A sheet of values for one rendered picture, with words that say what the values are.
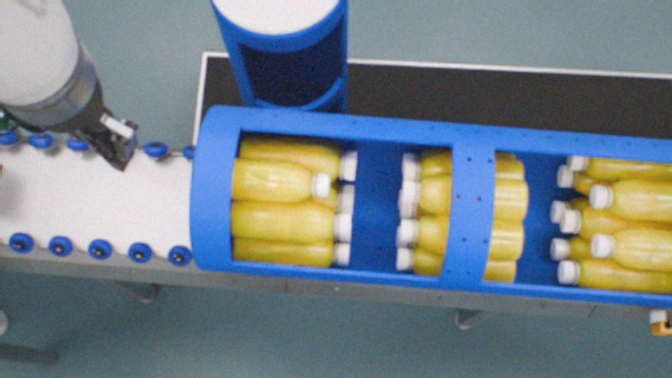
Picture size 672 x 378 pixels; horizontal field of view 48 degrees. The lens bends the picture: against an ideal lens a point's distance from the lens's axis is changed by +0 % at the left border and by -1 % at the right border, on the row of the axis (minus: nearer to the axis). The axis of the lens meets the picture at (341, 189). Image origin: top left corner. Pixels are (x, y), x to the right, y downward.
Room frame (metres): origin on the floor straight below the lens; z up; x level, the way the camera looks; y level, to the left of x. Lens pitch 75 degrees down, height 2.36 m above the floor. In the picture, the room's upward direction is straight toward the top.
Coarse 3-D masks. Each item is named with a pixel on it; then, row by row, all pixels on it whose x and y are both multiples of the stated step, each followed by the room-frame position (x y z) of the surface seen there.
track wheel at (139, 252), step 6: (132, 246) 0.27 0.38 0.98; (138, 246) 0.27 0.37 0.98; (144, 246) 0.27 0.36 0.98; (132, 252) 0.26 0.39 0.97; (138, 252) 0.26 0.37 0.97; (144, 252) 0.26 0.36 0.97; (150, 252) 0.26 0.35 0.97; (132, 258) 0.25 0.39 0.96; (138, 258) 0.25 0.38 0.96; (144, 258) 0.25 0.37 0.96; (150, 258) 0.25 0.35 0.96
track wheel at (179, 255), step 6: (174, 246) 0.27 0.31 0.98; (180, 246) 0.27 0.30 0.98; (168, 252) 0.26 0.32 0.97; (174, 252) 0.26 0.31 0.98; (180, 252) 0.26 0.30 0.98; (186, 252) 0.26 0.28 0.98; (168, 258) 0.25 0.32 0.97; (174, 258) 0.25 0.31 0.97; (180, 258) 0.25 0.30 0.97; (186, 258) 0.25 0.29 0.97; (174, 264) 0.24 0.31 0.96; (180, 264) 0.24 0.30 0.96; (186, 264) 0.24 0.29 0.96
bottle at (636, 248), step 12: (636, 228) 0.27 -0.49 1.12; (612, 240) 0.25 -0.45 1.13; (624, 240) 0.25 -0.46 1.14; (636, 240) 0.25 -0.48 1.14; (648, 240) 0.25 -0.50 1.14; (660, 240) 0.25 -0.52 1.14; (612, 252) 0.23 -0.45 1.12; (624, 252) 0.23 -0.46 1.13; (636, 252) 0.23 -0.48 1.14; (648, 252) 0.23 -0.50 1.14; (660, 252) 0.23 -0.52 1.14; (624, 264) 0.21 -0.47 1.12; (636, 264) 0.21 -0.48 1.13; (648, 264) 0.21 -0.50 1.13; (660, 264) 0.21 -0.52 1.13
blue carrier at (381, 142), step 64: (256, 128) 0.41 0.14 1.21; (320, 128) 0.42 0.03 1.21; (384, 128) 0.42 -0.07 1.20; (448, 128) 0.42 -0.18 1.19; (512, 128) 0.43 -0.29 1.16; (192, 192) 0.30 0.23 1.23; (384, 192) 0.37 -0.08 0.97; (576, 192) 0.37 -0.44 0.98; (384, 256) 0.25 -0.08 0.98; (448, 256) 0.21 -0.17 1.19
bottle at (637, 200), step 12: (624, 180) 0.35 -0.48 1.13; (636, 180) 0.35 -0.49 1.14; (648, 180) 0.35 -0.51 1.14; (612, 192) 0.33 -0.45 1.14; (624, 192) 0.32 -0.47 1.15; (636, 192) 0.32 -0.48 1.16; (648, 192) 0.32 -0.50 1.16; (660, 192) 0.32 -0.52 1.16; (612, 204) 0.31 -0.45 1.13; (624, 204) 0.31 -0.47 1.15; (636, 204) 0.30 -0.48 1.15; (648, 204) 0.30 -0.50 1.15; (660, 204) 0.30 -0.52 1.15; (624, 216) 0.29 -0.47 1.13; (636, 216) 0.29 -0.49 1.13; (648, 216) 0.29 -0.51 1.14; (660, 216) 0.29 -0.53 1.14
